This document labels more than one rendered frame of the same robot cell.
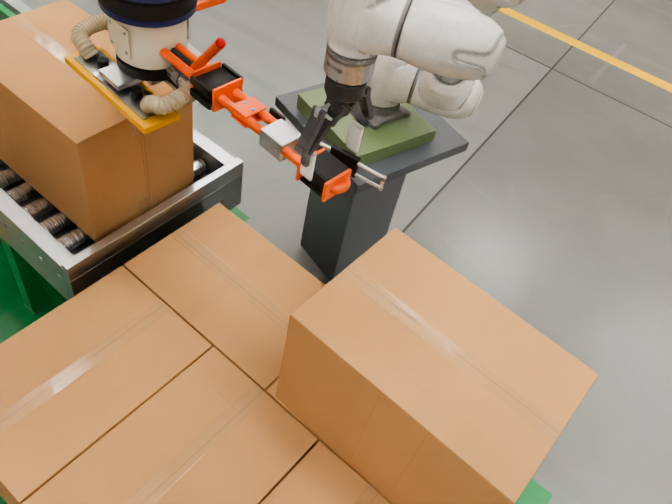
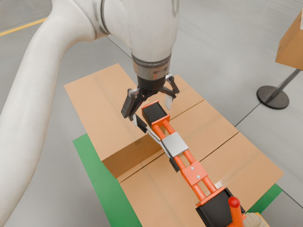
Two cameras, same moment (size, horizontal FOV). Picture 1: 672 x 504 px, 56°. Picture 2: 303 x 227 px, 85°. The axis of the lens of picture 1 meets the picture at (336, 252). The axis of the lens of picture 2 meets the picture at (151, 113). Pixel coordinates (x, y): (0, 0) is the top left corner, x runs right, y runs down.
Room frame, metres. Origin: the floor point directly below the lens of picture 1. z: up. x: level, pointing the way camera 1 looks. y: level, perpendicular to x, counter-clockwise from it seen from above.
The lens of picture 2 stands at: (1.26, 0.20, 1.76)
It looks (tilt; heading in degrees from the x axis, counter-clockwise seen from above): 57 degrees down; 206
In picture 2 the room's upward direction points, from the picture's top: straight up
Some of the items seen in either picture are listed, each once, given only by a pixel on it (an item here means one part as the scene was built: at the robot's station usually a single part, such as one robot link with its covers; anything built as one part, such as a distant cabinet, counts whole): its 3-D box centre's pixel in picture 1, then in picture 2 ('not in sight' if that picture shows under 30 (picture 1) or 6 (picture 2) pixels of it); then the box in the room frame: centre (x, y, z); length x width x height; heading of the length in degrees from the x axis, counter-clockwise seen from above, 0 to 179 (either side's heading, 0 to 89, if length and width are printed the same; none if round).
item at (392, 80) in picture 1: (390, 67); not in sight; (1.83, -0.03, 0.97); 0.18 x 0.16 x 0.22; 82
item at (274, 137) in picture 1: (280, 140); (174, 146); (1.04, 0.17, 1.23); 0.07 x 0.07 x 0.04; 56
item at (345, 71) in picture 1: (350, 60); (151, 60); (0.98, 0.06, 1.50); 0.09 x 0.09 x 0.06
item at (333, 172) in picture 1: (323, 174); (155, 115); (0.96, 0.06, 1.23); 0.08 x 0.07 x 0.05; 56
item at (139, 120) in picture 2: (325, 147); (148, 134); (1.04, 0.08, 1.23); 0.31 x 0.03 x 0.05; 69
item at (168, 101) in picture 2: (307, 163); (168, 101); (0.92, 0.09, 1.29); 0.03 x 0.01 x 0.07; 56
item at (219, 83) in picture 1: (216, 86); (219, 210); (1.16, 0.35, 1.24); 0.10 x 0.08 x 0.06; 146
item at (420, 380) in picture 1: (423, 386); (117, 119); (0.83, -0.29, 0.74); 0.60 x 0.40 x 0.40; 60
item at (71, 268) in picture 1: (161, 213); not in sight; (1.31, 0.57, 0.58); 0.70 x 0.03 x 0.06; 151
